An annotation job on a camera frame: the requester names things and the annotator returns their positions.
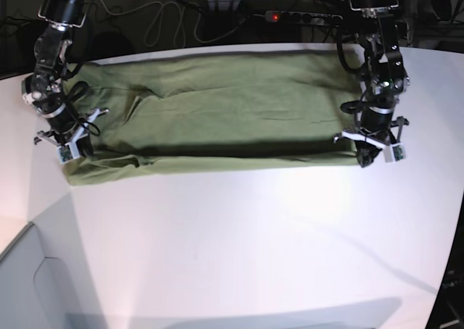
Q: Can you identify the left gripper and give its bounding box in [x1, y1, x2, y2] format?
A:
[333, 107, 410, 168]

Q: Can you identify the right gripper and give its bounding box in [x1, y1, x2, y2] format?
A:
[33, 102, 109, 158]

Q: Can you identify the green T-shirt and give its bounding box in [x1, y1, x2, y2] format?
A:
[63, 51, 360, 186]

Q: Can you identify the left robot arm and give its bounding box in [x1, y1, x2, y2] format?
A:
[334, 0, 410, 167]

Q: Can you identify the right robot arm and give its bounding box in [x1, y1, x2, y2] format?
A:
[22, 0, 109, 164]

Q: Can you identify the black power strip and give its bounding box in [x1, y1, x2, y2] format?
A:
[264, 10, 343, 28]

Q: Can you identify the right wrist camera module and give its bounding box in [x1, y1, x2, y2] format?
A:
[57, 143, 80, 165]

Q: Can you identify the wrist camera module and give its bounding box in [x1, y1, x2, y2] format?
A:
[383, 143, 406, 163]
[57, 143, 80, 165]

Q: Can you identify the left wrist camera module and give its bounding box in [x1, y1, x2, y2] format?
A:
[383, 143, 406, 163]

